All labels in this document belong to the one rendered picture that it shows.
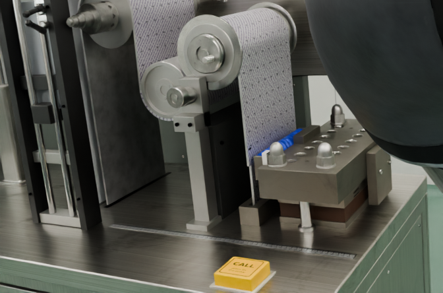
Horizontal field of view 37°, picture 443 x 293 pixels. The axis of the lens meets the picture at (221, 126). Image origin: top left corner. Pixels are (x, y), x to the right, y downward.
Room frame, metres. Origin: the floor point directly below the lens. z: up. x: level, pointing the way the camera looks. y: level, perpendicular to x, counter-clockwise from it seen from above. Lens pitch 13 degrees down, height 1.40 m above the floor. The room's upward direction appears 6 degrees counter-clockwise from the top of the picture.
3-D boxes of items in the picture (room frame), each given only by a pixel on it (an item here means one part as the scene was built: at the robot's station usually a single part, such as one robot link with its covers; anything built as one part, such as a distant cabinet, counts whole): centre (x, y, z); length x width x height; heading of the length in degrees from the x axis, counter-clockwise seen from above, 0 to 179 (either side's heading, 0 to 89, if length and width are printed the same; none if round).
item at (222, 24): (1.30, 0.01, 1.25); 0.15 x 0.01 x 0.15; 59
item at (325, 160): (1.19, -0.19, 1.05); 0.04 x 0.04 x 0.04
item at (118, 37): (1.55, 0.15, 1.34); 0.25 x 0.14 x 0.14; 149
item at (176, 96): (1.26, 0.08, 1.18); 0.04 x 0.02 x 0.04; 59
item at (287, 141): (1.37, -0.13, 1.03); 0.21 x 0.04 x 0.03; 149
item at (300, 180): (1.35, -0.23, 1.00); 0.40 x 0.16 x 0.06; 149
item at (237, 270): (1.02, -0.01, 0.91); 0.07 x 0.07 x 0.02; 59
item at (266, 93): (1.37, -0.11, 1.11); 0.23 x 0.01 x 0.18; 149
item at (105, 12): (1.42, 0.23, 1.34); 0.06 x 0.06 x 0.06; 59
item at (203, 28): (1.41, -0.06, 1.25); 0.26 x 0.12 x 0.12; 149
